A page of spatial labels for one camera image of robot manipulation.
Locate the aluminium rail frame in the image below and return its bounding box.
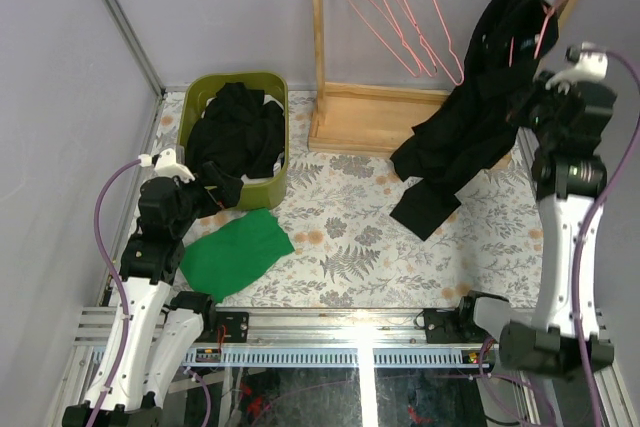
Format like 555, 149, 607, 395
47, 307, 639, 426

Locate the white shirt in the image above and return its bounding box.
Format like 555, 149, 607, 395
204, 91, 286, 183

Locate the olive green plastic basket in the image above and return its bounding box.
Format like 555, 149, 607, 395
178, 72, 289, 211

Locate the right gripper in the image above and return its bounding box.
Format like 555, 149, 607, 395
505, 70, 573, 147

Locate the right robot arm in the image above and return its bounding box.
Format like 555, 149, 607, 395
455, 72, 617, 380

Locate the pink hanger of black shirt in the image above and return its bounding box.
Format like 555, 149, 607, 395
379, 0, 465, 86

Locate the wooden clothes rack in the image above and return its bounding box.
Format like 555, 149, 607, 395
307, 0, 611, 158

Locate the floral table mat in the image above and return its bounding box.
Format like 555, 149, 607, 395
109, 90, 551, 309

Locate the green cloth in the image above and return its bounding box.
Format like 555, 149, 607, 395
180, 209, 294, 302

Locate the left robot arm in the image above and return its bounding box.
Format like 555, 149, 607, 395
62, 149, 243, 426

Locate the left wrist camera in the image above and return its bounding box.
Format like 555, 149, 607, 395
137, 148, 195, 183

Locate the pink wire hanger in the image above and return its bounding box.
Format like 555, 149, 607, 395
327, 0, 420, 80

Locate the pink hanger of white shirt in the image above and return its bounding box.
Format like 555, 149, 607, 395
344, 0, 439, 78

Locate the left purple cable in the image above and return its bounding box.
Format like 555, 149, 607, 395
92, 157, 146, 427

